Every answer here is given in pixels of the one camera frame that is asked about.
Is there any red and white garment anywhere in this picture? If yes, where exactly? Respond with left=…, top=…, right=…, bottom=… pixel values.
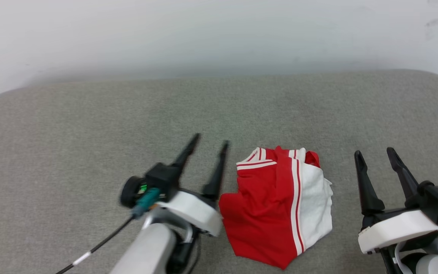
left=218, top=145, right=333, bottom=270

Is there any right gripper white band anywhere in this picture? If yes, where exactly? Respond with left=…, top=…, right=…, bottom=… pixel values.
left=354, top=147, right=438, bottom=254

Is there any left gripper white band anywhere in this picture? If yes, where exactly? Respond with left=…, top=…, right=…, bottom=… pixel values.
left=151, top=133, right=230, bottom=237

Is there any black cable with teal plug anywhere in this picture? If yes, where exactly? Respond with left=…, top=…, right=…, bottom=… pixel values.
left=55, top=188, right=161, bottom=274

